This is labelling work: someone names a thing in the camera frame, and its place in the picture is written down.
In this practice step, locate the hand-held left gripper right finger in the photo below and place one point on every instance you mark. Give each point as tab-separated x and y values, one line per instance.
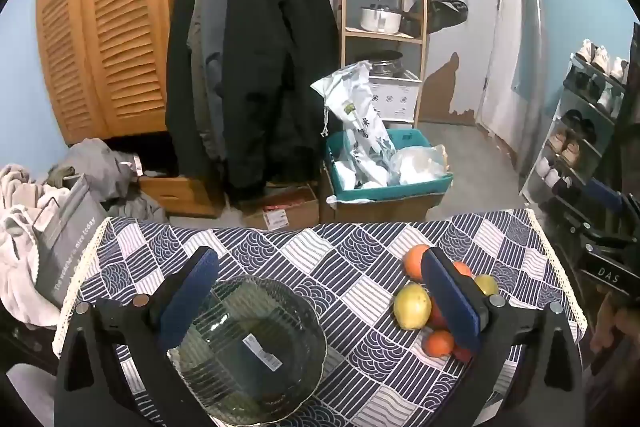
450	302

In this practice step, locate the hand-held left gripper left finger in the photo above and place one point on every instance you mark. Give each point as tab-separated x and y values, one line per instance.
192	292

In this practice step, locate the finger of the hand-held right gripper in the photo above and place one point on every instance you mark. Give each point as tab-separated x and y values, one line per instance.
585	237
605	197

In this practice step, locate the red apple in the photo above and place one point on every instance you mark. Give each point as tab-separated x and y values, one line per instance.
461	353
436	316

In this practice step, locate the orange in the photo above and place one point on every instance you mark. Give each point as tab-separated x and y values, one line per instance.
415	262
462	268
437	344

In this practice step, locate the yellow green pear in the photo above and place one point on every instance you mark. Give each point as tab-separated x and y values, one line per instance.
487	285
411	307

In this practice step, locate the ribbed glass bowl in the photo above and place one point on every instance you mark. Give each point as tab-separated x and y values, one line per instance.
280	307

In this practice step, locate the person's right hand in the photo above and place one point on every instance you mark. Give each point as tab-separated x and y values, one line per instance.
607	322

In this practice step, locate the group of shoes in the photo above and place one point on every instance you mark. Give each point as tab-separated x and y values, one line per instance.
570	147

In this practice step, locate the metal shoe rack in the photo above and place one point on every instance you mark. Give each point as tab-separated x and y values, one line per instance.
547	127

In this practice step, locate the wooden drawer box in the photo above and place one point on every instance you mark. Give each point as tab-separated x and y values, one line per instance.
175	197

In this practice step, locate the blue white patterned tablecloth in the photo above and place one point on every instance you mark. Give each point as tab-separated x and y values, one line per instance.
350	267

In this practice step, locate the large cardboard box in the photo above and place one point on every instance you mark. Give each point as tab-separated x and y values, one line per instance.
380	209

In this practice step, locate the teal plastic bin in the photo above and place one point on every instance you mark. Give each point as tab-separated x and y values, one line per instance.
395	194

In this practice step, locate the cardboard box with red label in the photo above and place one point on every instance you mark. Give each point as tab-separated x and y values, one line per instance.
290	207

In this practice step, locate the clear plastic bag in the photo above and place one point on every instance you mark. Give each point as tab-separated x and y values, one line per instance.
417	164

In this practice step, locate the grey printed tote bag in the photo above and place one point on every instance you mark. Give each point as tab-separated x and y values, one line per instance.
65	227

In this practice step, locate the crumpled grey jacket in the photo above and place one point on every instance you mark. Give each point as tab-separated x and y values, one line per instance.
95	162

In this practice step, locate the white cloth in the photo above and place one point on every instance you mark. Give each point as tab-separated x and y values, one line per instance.
20	257

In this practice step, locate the white printed bag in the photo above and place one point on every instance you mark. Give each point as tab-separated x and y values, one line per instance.
357	117

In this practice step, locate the white patterned box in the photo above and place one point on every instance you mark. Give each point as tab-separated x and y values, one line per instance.
395	99

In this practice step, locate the black jacket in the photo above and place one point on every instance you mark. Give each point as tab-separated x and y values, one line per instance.
180	82

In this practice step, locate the white door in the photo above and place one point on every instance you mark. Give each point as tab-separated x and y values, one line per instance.
490	7

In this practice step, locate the grey hanging bag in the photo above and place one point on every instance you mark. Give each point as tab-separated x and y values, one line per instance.
445	14

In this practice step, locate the metal pot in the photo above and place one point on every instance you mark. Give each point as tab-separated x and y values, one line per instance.
387	66

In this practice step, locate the long black coat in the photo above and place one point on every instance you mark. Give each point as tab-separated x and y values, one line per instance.
270	57

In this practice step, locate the wooden louvered wardrobe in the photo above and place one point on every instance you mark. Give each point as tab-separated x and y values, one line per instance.
115	32

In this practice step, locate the grey coat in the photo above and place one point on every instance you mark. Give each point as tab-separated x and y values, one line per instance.
207	7

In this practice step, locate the white cooking pot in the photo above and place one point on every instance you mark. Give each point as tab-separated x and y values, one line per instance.
380	21

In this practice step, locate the wooden shelf unit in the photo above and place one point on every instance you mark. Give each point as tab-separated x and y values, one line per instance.
346	7

